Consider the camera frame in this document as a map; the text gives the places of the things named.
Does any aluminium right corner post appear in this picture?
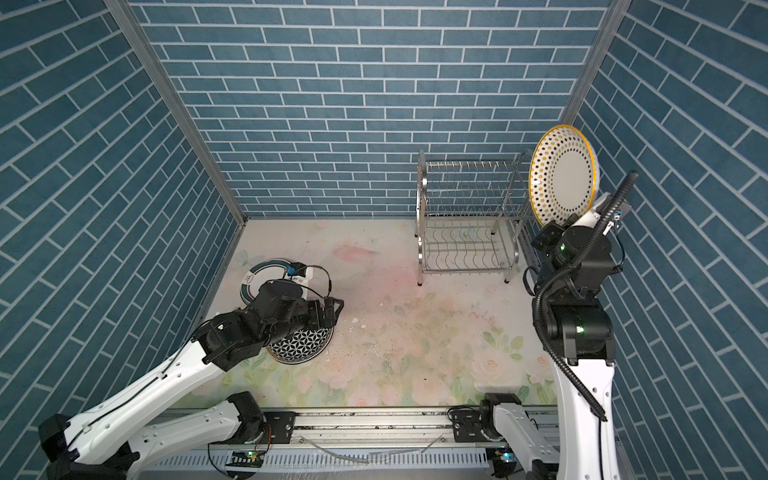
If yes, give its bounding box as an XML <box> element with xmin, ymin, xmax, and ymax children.
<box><xmin>525</xmin><ymin>1</ymin><xmax>630</xmax><ymax>148</ymax></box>

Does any aluminium left corner post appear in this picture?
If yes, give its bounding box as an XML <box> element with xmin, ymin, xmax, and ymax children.
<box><xmin>104</xmin><ymin>0</ymin><xmax>247</xmax><ymax>228</ymax></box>

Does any stainless steel dish rack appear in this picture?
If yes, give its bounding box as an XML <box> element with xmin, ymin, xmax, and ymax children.
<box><xmin>414</xmin><ymin>151</ymin><xmax>532</xmax><ymax>286</ymax></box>

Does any yellow rimmed plate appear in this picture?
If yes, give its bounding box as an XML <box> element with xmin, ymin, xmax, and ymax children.
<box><xmin>528</xmin><ymin>125</ymin><xmax>600</xmax><ymax>226</ymax></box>

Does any aluminium corner post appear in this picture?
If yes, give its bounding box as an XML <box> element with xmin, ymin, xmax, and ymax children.
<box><xmin>525</xmin><ymin>1</ymin><xmax>630</xmax><ymax>148</ymax></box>
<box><xmin>104</xmin><ymin>0</ymin><xmax>247</xmax><ymax>228</ymax></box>

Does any black white geometric pattern plate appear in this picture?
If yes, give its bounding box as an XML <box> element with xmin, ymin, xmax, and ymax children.
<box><xmin>267</xmin><ymin>327</ymin><xmax>334</xmax><ymax>365</ymax></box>

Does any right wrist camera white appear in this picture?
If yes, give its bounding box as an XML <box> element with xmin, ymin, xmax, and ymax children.
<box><xmin>574</xmin><ymin>193</ymin><xmax>631</xmax><ymax>236</ymax></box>

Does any base circuit board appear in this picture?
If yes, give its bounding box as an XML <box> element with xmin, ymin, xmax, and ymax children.
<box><xmin>226</xmin><ymin>450</ymin><xmax>266</xmax><ymax>469</ymax></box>
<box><xmin>486</xmin><ymin>447</ymin><xmax>525</xmax><ymax>479</ymax></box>

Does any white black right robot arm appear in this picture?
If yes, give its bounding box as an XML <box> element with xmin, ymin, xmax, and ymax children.
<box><xmin>446</xmin><ymin>210</ymin><xmax>623</xmax><ymax>479</ymax></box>

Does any left base circuit board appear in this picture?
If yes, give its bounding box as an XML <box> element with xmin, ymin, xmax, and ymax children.
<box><xmin>226</xmin><ymin>450</ymin><xmax>266</xmax><ymax>469</ymax></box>

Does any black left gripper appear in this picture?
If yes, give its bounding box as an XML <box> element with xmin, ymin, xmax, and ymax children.
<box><xmin>262</xmin><ymin>295</ymin><xmax>347</xmax><ymax>347</ymax></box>

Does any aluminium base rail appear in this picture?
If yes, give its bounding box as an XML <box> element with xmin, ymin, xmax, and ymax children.
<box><xmin>104</xmin><ymin>406</ymin><xmax>637</xmax><ymax>480</ymax></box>

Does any black corrugated right cable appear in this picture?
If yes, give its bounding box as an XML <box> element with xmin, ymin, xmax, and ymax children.
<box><xmin>530</xmin><ymin>170</ymin><xmax>640</xmax><ymax>422</ymax></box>

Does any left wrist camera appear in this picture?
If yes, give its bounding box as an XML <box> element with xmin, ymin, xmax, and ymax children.
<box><xmin>252</xmin><ymin>278</ymin><xmax>309</xmax><ymax>323</ymax></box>

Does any right base circuit board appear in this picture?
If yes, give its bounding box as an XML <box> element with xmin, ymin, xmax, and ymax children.
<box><xmin>486</xmin><ymin>447</ymin><xmax>525</xmax><ymax>479</ymax></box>

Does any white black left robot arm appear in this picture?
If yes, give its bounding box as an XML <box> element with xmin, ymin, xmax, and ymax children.
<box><xmin>38</xmin><ymin>296</ymin><xmax>344</xmax><ymax>479</ymax></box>

